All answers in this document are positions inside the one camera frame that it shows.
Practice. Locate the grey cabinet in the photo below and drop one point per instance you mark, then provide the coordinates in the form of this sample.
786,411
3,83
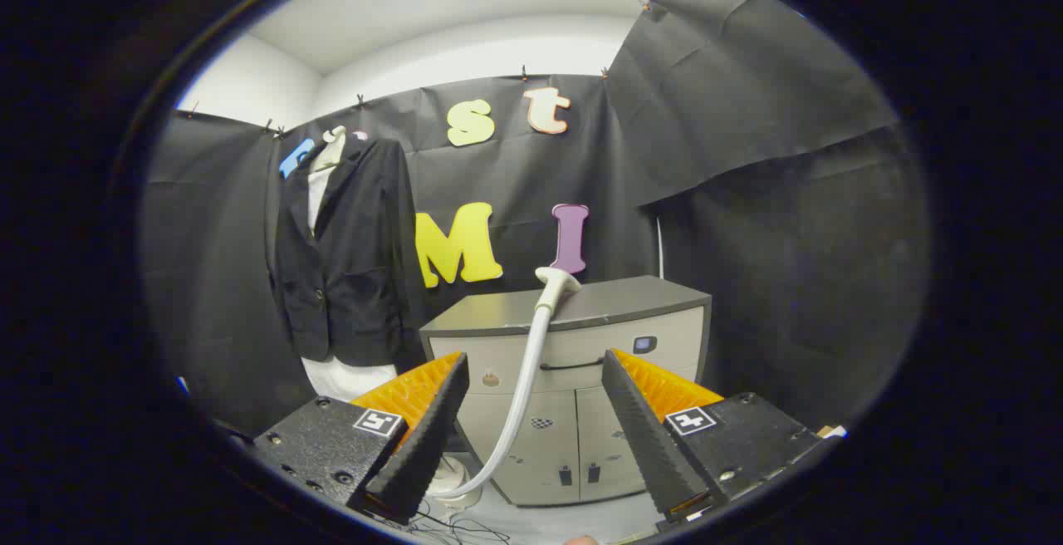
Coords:
614,300

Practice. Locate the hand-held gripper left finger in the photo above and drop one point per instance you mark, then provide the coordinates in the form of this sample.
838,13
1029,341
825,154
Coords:
428,445

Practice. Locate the white hanging ironing pad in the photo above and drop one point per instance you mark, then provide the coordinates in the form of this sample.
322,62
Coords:
345,379

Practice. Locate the beige plastic hanger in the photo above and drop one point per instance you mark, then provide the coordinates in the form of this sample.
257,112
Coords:
330,150

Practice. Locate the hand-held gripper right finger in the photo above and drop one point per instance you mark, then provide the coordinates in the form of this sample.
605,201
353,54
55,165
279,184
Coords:
648,445

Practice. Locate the white garment steamer wand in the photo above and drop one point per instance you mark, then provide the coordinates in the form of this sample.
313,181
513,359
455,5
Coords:
540,337

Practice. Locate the white steamer base unit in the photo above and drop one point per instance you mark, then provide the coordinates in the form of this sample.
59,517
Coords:
453,472

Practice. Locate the black suit jacket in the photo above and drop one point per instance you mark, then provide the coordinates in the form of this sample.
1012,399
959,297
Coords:
357,279

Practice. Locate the small cardboard box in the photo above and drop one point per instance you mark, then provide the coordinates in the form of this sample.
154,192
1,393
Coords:
832,431

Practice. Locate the black backdrop cloth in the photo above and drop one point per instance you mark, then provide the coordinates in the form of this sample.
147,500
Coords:
789,279

